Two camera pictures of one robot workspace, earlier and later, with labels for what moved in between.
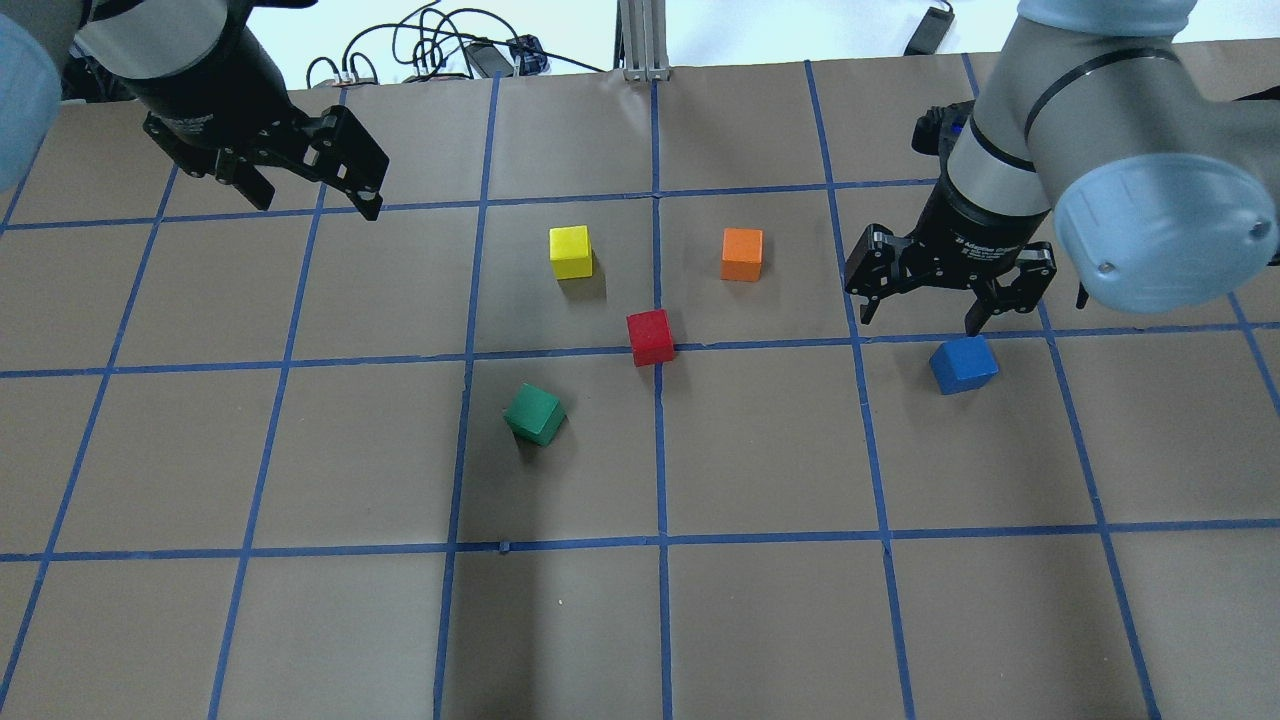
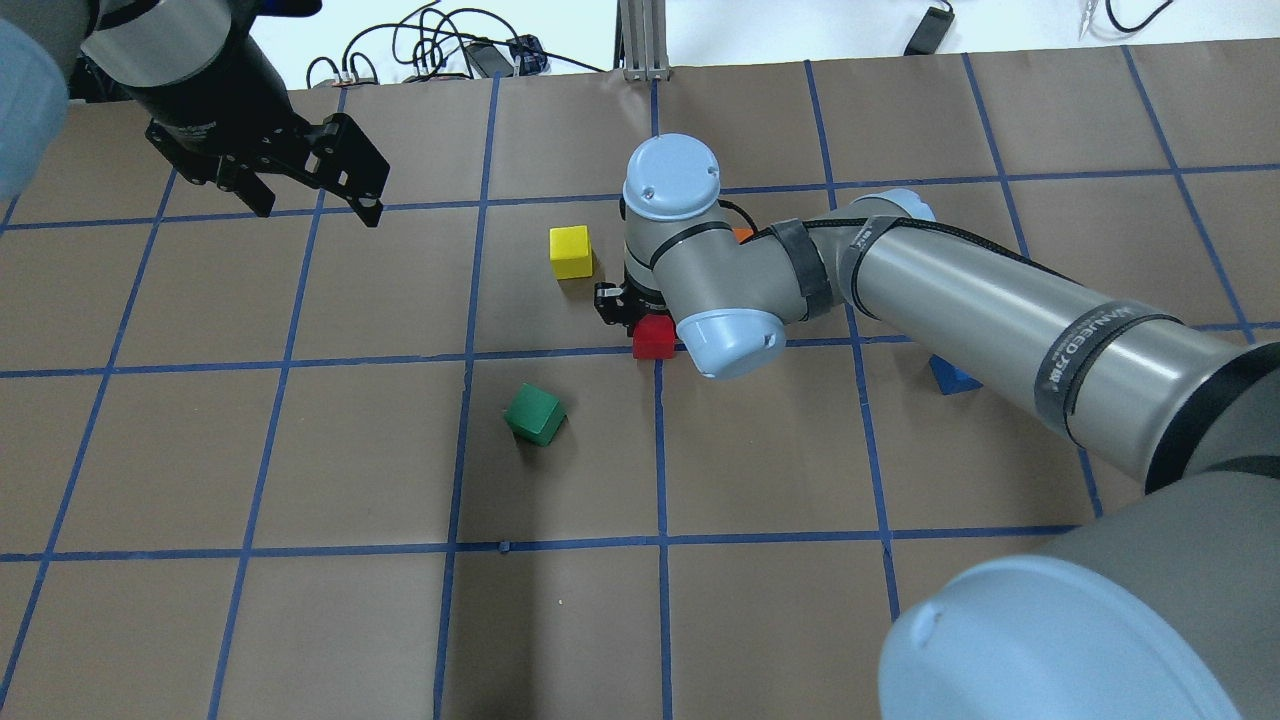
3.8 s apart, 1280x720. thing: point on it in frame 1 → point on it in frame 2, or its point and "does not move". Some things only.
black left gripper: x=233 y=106 does not move
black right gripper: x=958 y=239 → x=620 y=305
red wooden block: x=650 y=338 does not move
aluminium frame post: x=641 y=46 does not move
